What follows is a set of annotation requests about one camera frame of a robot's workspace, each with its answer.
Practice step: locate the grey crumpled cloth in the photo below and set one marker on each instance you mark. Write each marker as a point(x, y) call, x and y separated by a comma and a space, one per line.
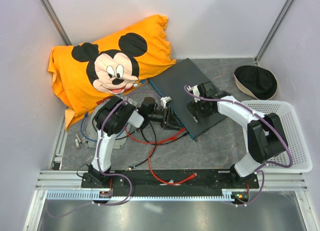
point(91, 134)

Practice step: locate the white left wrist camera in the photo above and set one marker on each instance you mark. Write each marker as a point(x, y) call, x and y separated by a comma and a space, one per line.
point(164, 101)

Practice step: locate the orange Mickey Mouse pillow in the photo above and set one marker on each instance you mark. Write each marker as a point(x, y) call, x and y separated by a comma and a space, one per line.
point(86, 75)

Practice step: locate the white slotted cable duct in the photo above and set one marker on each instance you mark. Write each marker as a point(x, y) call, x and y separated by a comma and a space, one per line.
point(96, 195)

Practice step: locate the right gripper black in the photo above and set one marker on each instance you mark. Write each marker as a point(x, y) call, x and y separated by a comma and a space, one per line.
point(194, 106)

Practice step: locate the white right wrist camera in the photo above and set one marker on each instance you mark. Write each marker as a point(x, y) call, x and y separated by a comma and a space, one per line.
point(194, 90)

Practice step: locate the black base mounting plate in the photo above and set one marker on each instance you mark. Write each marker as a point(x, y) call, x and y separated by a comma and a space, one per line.
point(164, 182)

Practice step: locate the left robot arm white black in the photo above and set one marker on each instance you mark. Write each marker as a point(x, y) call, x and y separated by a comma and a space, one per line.
point(110, 120)

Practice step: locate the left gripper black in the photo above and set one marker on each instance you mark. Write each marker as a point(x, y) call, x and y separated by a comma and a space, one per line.
point(169, 121)

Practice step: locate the white perforated plastic basket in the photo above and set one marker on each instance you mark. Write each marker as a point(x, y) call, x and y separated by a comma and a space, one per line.
point(297, 145)

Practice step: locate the dark grey network switch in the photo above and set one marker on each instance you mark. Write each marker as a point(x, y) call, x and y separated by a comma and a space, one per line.
point(171, 82)

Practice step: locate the black cap with beige brim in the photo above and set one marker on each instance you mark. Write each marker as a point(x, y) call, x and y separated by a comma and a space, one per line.
point(256, 82)

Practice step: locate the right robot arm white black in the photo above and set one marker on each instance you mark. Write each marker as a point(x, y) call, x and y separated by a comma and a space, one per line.
point(265, 134)

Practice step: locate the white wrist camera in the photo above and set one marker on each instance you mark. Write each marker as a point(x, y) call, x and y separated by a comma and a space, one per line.
point(164, 101)
point(194, 90)

